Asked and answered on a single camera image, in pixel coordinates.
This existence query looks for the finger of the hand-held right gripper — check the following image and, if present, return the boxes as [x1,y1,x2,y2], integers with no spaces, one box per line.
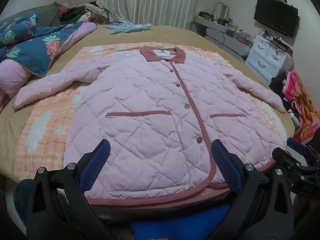
[271,147,304,178]
[287,137,320,161]

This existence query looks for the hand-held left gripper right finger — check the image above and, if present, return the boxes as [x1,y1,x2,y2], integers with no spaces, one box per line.
[211,139,294,240]

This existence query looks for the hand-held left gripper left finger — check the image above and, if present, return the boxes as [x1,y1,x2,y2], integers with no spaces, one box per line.
[25,139,112,240]

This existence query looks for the pink quilted jacket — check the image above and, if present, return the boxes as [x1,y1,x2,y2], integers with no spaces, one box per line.
[13,45,288,207]

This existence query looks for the dark clothes heap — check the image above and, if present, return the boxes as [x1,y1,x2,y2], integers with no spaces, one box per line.
[269,72,291,112]

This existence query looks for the pile of mixed clothes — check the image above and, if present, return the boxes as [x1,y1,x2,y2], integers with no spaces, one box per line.
[59,1,110,25]

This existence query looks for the pink cartoon printed towel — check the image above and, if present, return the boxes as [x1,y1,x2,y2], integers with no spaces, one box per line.
[282,70,320,145]

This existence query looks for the orange checked blanket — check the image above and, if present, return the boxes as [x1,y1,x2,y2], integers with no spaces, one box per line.
[14,41,288,198]

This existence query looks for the person's blue clothing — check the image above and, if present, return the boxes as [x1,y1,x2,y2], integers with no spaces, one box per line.
[130,203,231,240]

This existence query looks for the white drawer cabinet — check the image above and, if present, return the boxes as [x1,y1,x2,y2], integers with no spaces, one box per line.
[244,35,293,82]

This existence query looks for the black set-top box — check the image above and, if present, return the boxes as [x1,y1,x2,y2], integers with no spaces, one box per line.
[271,37,293,53]

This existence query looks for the pink pillow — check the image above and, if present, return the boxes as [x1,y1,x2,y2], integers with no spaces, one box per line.
[0,59,33,112]

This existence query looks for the grey low desk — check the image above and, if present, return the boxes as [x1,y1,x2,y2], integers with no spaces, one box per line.
[194,15,252,63]

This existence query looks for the blue floral quilt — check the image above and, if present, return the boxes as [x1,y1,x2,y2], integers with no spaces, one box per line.
[0,12,97,78]

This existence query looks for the black flat television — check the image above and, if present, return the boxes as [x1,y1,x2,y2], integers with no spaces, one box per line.
[254,0,299,38]

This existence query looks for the light blue garment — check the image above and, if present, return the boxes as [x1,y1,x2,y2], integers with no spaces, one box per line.
[103,21,152,35]

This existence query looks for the clutter of small electronics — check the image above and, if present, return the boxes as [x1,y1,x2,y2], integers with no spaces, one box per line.
[199,2,253,46]

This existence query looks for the bed with tan cover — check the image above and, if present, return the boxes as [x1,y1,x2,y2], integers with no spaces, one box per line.
[0,22,296,185]

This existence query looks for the grey pillow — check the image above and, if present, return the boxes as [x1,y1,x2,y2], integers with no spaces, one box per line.
[0,2,62,27]

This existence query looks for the white pleated curtain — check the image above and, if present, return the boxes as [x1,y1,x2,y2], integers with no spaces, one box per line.
[96,0,203,29]

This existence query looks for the black looped cable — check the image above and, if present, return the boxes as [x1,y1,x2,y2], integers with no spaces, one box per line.
[214,31,226,47]

